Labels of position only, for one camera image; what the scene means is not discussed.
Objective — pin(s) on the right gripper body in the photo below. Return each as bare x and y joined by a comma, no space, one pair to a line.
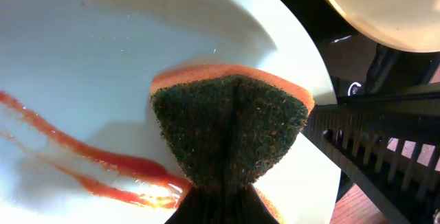
385,138

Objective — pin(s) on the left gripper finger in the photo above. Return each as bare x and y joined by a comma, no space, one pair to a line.
243,207

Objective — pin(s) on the orange green scrub sponge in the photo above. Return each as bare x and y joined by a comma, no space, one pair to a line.
227,125

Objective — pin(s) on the yellow plate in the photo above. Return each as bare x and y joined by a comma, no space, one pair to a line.
406,25

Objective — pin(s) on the light blue plate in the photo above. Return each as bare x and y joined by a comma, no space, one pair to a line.
83,69

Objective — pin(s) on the black round tray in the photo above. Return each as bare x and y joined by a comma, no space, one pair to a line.
352,57

